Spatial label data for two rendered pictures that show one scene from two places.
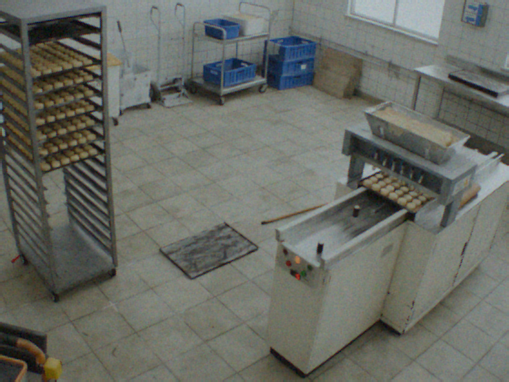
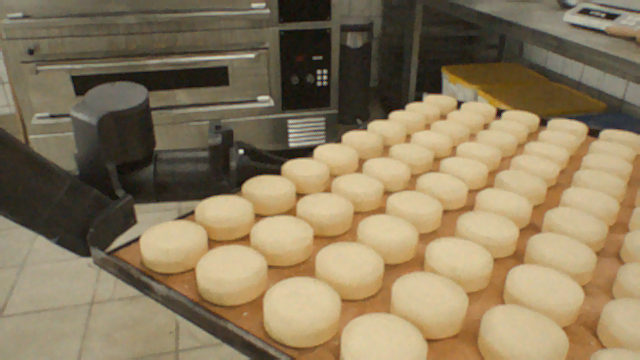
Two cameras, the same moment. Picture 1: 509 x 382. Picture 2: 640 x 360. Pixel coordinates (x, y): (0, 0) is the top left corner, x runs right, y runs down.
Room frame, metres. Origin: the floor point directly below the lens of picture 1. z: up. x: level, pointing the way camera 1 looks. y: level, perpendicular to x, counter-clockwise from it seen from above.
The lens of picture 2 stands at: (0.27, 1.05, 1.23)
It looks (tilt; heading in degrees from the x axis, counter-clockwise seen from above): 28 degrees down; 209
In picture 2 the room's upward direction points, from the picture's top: straight up
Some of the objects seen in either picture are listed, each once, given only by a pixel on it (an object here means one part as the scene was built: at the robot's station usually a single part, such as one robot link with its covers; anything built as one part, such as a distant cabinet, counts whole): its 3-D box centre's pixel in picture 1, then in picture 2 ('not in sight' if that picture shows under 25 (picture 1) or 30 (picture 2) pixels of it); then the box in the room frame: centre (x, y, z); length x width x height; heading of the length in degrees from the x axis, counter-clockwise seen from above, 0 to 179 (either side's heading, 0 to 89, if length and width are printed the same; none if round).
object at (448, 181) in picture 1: (405, 172); not in sight; (2.68, -0.90, 1.01); 0.72 x 0.33 x 0.34; 45
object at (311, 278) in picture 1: (298, 265); not in sight; (2.07, -0.28, 0.77); 0.24 x 0.04 x 0.14; 45
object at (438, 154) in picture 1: (414, 134); not in sight; (2.68, -0.90, 1.25); 0.56 x 0.29 x 0.14; 45
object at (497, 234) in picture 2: not in sight; (486, 234); (-0.10, 1.01, 0.99); 0.05 x 0.05 x 0.02
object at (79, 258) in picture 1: (51, 148); not in sight; (2.78, 1.20, 0.93); 0.64 x 0.51 x 1.78; 46
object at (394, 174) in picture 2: not in sight; (386, 174); (-0.17, 0.89, 0.99); 0.05 x 0.05 x 0.02
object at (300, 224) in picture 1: (391, 176); not in sight; (2.86, -0.88, 0.87); 2.01 x 0.03 x 0.07; 135
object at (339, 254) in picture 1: (430, 196); not in sight; (2.66, -1.08, 0.87); 2.01 x 0.03 x 0.07; 135
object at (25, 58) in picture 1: (37, 173); not in sight; (2.40, 1.13, 0.97); 0.03 x 0.03 x 1.70; 46
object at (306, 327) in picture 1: (335, 285); not in sight; (2.33, -0.54, 0.45); 0.70 x 0.34 x 0.90; 135
